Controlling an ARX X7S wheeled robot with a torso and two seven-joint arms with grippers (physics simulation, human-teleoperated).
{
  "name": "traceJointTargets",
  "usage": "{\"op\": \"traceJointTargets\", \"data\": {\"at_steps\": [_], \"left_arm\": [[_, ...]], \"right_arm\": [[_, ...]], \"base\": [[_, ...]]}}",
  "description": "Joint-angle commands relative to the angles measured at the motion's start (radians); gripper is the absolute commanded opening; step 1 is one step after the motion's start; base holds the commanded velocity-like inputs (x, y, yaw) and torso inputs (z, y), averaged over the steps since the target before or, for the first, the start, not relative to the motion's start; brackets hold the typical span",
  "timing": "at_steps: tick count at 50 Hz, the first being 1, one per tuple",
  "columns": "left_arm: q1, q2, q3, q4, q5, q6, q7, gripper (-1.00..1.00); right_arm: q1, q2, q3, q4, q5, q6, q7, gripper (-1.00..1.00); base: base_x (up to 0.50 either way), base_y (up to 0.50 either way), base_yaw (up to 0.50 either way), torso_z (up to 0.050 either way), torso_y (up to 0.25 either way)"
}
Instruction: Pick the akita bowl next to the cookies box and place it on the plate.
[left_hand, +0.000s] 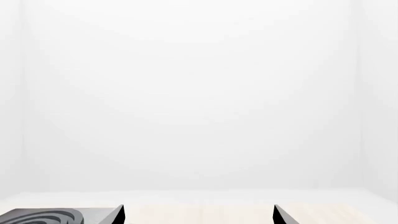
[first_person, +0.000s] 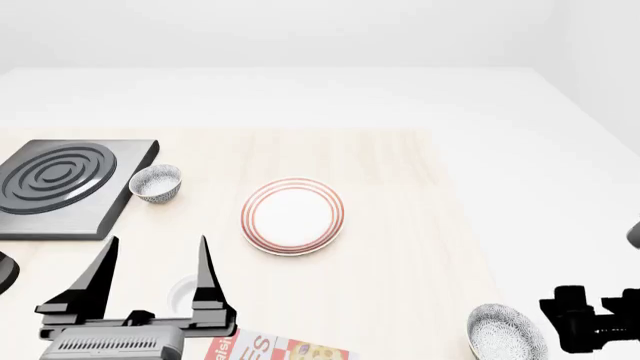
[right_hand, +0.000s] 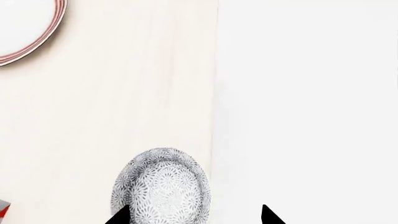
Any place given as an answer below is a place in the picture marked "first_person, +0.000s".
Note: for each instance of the white ramekin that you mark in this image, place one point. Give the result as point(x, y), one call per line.
point(181, 296)

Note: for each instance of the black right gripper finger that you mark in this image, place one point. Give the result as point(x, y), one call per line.
point(625, 302)
point(570, 302)

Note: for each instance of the small patterned black bowl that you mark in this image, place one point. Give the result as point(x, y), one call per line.
point(156, 183)

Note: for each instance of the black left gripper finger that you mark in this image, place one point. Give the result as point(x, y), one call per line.
point(87, 288)
point(209, 288)

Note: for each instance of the cookies box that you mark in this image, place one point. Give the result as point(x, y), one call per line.
point(270, 347)

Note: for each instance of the grey vented wrist camera box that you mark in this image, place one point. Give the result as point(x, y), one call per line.
point(112, 343)

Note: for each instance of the black flat stove burner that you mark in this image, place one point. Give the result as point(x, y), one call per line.
point(60, 187)

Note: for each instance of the white plate with red rings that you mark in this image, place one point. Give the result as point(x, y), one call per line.
point(292, 216)

